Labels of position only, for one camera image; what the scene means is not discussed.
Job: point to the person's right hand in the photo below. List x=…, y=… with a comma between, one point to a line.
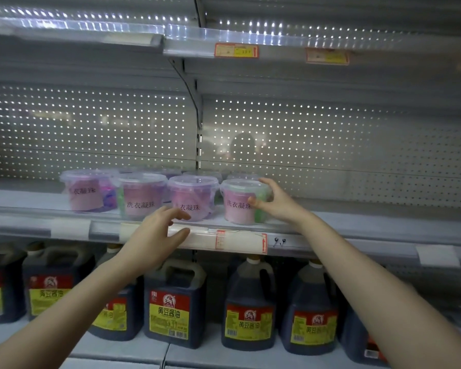
x=282, y=207

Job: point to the person's left hand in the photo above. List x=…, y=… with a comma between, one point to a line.
x=146, y=242

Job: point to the person's right thumb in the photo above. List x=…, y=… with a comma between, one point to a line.
x=258, y=202

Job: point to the person's left thumb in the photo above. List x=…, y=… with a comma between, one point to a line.
x=179, y=236

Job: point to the clear pink laundry bead tub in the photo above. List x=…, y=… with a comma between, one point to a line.
x=238, y=207

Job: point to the person's left forearm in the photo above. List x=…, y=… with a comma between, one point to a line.
x=61, y=318

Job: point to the person's right forearm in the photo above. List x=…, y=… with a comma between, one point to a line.
x=380, y=295

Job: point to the long white red-edged shelf label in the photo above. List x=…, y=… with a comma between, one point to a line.
x=238, y=242

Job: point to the row of clear lidded tubs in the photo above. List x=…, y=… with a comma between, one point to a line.
x=140, y=195

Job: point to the grey slotted shelf upright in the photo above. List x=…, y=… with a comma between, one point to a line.
x=199, y=149

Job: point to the grey metal shelf with tubs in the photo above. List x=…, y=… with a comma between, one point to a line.
x=349, y=230

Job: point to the perforated metal back panel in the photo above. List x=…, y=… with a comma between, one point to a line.
x=338, y=149
x=88, y=130

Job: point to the row of dark soy sauce jugs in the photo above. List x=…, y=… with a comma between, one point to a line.
x=249, y=307

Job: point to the small white shelf label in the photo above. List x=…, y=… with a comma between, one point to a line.
x=70, y=228

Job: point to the grey metal shelf with jugs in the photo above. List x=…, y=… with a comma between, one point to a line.
x=199, y=357

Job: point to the faded red yellow price tag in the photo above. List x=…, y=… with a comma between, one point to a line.
x=327, y=56

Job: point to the blank white shelf label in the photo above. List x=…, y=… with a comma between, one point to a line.
x=438, y=256

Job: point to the empty grey metal shelf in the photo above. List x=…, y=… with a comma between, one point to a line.
x=100, y=32

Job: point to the grey metal shelf bracket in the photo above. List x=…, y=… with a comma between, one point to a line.
x=192, y=92

